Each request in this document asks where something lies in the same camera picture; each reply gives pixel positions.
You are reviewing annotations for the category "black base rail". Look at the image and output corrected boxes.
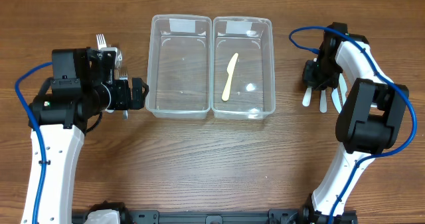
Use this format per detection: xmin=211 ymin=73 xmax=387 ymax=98
xmin=71 ymin=202 xmax=359 ymax=224

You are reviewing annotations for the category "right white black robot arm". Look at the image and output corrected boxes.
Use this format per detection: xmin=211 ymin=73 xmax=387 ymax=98
xmin=299 ymin=32 xmax=412 ymax=223

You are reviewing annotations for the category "mint green plastic knife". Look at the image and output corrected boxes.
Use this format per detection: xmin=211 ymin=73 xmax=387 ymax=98
xmin=339 ymin=74 xmax=347 ymax=106

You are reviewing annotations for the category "right clear plastic container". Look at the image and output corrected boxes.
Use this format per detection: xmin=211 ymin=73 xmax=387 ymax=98
xmin=210 ymin=16 xmax=276 ymax=120

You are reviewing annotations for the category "left blue cable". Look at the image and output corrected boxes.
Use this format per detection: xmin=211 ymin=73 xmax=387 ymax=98
xmin=14 ymin=61 xmax=54 ymax=224

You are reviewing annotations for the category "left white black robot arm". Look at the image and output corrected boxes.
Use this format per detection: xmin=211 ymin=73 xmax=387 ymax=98
xmin=15 ymin=47 xmax=149 ymax=223

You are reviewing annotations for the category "right blue cable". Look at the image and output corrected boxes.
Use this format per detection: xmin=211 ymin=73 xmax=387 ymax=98
xmin=288 ymin=25 xmax=418 ymax=224

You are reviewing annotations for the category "pale blue plastic knife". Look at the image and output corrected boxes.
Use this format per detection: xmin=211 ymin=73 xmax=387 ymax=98
xmin=319 ymin=90 xmax=327 ymax=113

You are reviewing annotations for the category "small silver metal fork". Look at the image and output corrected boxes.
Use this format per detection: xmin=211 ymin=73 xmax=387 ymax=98
xmin=119 ymin=66 xmax=128 ymax=120

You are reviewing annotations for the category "left clear plastic container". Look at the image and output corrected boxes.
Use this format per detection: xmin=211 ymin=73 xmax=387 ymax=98
xmin=145 ymin=14 xmax=212 ymax=119

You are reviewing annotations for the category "white plastic knife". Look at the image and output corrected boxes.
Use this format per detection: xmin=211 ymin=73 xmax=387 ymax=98
xmin=302 ymin=87 xmax=312 ymax=107

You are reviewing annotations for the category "clear plastic container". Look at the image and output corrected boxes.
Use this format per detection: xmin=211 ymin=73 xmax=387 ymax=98
xmin=210 ymin=16 xmax=276 ymax=120
xmin=145 ymin=14 xmax=212 ymax=119

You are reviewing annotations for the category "yellow plastic knife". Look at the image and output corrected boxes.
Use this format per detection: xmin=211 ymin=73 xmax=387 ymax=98
xmin=222 ymin=53 xmax=238 ymax=102

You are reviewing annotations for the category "light blue plastic knife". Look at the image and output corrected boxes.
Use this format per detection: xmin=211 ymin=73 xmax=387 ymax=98
xmin=331 ymin=88 xmax=342 ymax=113

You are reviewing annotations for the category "white plastic fork long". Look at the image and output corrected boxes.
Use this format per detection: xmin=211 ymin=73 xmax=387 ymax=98
xmin=96 ymin=34 xmax=108 ymax=50

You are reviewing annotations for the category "blue cable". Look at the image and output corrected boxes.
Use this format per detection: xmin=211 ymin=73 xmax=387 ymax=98
xmin=288 ymin=25 xmax=418 ymax=224
xmin=14 ymin=61 xmax=54 ymax=224

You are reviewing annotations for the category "silver metal fork wide handle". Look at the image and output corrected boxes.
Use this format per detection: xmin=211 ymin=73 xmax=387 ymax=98
xmin=114 ymin=47 xmax=123 ymax=69

